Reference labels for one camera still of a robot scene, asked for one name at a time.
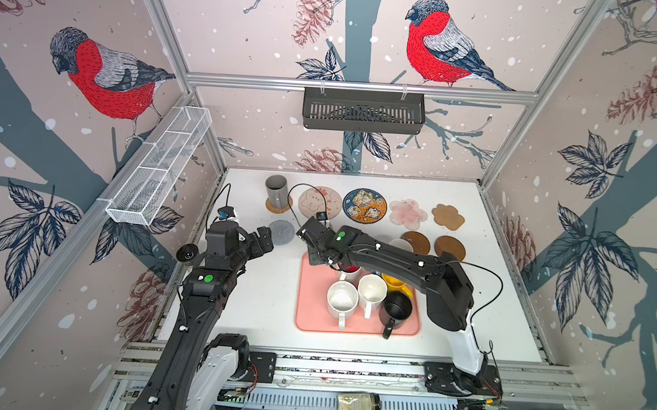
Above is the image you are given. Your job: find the red interior white mug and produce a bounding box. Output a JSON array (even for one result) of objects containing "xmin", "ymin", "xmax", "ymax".
[{"xmin": 338, "ymin": 266, "xmax": 362, "ymax": 283}]

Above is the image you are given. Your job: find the grey woven round coaster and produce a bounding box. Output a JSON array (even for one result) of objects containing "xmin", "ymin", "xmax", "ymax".
[{"xmin": 269, "ymin": 220, "xmax": 296, "ymax": 247}]

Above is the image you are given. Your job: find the pink bunny round coaster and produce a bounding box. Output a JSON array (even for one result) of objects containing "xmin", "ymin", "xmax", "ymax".
[{"xmin": 299, "ymin": 186, "xmax": 343, "ymax": 220}]

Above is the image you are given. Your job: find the white mug front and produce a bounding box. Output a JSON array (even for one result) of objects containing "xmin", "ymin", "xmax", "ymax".
[{"xmin": 326, "ymin": 281, "xmax": 359, "ymax": 331}]

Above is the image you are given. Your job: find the rattan round coaster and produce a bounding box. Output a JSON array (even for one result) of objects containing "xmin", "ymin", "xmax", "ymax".
[{"xmin": 265, "ymin": 198, "xmax": 293, "ymax": 214}]

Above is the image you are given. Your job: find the blue cartoon round coaster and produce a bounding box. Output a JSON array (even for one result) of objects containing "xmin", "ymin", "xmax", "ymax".
[{"xmin": 342, "ymin": 188, "xmax": 388, "ymax": 225}]

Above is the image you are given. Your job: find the pink serving tray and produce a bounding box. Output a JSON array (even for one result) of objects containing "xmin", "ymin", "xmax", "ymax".
[{"xmin": 293, "ymin": 250, "xmax": 427, "ymax": 341}]

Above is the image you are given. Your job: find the grey mug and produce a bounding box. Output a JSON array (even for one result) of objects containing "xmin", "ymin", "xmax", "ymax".
[{"xmin": 265, "ymin": 174, "xmax": 289, "ymax": 207}]

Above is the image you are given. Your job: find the yellow mug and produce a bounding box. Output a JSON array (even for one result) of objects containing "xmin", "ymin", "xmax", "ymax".
[{"xmin": 381, "ymin": 274, "xmax": 415, "ymax": 300}]

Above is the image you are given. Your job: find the pink flower coaster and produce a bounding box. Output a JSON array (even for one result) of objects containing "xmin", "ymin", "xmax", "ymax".
[{"xmin": 388, "ymin": 199, "xmax": 428, "ymax": 231}]

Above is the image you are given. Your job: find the brown round wooden coaster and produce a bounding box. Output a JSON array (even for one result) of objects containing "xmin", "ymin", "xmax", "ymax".
[{"xmin": 434, "ymin": 235, "xmax": 467, "ymax": 261}]

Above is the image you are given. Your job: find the cork flower coaster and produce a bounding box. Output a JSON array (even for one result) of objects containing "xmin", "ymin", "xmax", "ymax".
[{"xmin": 432, "ymin": 204, "xmax": 466, "ymax": 231}]

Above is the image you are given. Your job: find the dark glossy round coaster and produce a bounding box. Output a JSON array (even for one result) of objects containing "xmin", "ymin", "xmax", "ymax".
[{"xmin": 402, "ymin": 231, "xmax": 432, "ymax": 255}]

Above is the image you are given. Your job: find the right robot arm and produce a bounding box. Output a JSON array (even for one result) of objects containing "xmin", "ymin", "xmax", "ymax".
[{"xmin": 296, "ymin": 217, "xmax": 503, "ymax": 399}]

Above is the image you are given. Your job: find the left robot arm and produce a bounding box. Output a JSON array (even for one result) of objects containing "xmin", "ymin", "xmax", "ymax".
[{"xmin": 130, "ymin": 220, "xmax": 274, "ymax": 410}]

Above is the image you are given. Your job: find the black lid spice jar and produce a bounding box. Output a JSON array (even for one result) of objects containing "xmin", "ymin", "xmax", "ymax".
[{"xmin": 176, "ymin": 243, "xmax": 199, "ymax": 266}]

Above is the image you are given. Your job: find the white mug middle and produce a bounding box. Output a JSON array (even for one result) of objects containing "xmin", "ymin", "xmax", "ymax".
[{"xmin": 358, "ymin": 274, "xmax": 388, "ymax": 320}]

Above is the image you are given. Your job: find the white blue mug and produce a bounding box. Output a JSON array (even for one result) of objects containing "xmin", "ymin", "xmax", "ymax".
[{"xmin": 389, "ymin": 238, "xmax": 414, "ymax": 253}]

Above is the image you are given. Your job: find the black mug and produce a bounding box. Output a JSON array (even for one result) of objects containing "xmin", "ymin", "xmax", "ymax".
[{"xmin": 379, "ymin": 291, "xmax": 413, "ymax": 340}]

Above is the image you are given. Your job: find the taped small box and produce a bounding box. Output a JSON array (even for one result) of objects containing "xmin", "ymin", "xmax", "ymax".
[{"xmin": 336, "ymin": 392, "xmax": 382, "ymax": 410}]

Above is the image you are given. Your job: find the white wire basket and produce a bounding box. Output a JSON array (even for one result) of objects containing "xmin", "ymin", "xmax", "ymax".
[{"xmin": 105, "ymin": 106, "xmax": 212, "ymax": 226}]

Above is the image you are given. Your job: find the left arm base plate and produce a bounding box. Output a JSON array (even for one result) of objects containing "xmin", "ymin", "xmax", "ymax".
[{"xmin": 236, "ymin": 351, "xmax": 277, "ymax": 384}]

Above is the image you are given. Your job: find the black wall basket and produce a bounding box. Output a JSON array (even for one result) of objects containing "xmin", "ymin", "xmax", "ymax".
[{"xmin": 302, "ymin": 87, "xmax": 426, "ymax": 135}]

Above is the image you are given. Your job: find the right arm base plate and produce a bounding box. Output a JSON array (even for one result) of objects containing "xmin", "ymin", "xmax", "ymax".
[{"xmin": 423, "ymin": 362, "xmax": 503, "ymax": 399}]

